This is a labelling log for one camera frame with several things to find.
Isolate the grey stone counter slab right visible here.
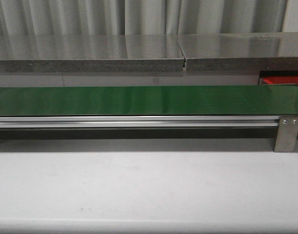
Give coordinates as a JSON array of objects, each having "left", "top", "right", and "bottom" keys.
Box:
[{"left": 178, "top": 32, "right": 298, "bottom": 72}]

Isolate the grey stone counter slab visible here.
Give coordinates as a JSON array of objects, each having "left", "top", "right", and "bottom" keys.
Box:
[
  {"left": 178, "top": 32, "right": 298, "bottom": 72},
  {"left": 0, "top": 35, "right": 185, "bottom": 73}
]

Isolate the red plastic tray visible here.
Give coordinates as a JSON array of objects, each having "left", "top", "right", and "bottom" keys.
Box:
[{"left": 261, "top": 76, "right": 298, "bottom": 85}]

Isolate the green conveyor belt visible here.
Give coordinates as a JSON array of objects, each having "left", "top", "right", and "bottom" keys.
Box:
[{"left": 0, "top": 85, "right": 298, "bottom": 117}]

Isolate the grey stone counter slab left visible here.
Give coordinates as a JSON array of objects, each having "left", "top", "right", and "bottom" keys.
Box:
[{"left": 0, "top": 35, "right": 185, "bottom": 73}]

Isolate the white pleated curtain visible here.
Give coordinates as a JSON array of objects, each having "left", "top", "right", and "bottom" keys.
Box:
[{"left": 0, "top": 0, "right": 287, "bottom": 36}]

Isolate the aluminium conveyor frame rail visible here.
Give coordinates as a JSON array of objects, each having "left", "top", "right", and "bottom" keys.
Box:
[{"left": 0, "top": 116, "right": 280, "bottom": 128}]

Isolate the steel conveyor support bracket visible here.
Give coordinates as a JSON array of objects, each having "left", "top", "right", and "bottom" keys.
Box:
[{"left": 274, "top": 116, "right": 298, "bottom": 153}]

